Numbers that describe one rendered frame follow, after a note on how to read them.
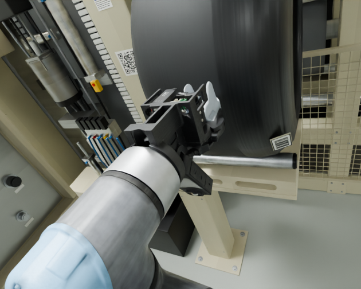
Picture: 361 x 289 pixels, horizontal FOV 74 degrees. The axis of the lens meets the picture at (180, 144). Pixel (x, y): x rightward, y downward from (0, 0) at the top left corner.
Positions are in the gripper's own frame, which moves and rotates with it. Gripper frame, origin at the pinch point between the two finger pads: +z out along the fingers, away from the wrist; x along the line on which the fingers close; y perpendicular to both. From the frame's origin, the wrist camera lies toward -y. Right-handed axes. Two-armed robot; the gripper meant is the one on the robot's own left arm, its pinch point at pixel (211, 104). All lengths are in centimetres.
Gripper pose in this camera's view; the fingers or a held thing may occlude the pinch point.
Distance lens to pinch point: 42.9
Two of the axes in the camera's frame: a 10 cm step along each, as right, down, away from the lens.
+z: 4.0, -5.8, 7.1
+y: -2.7, -8.1, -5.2
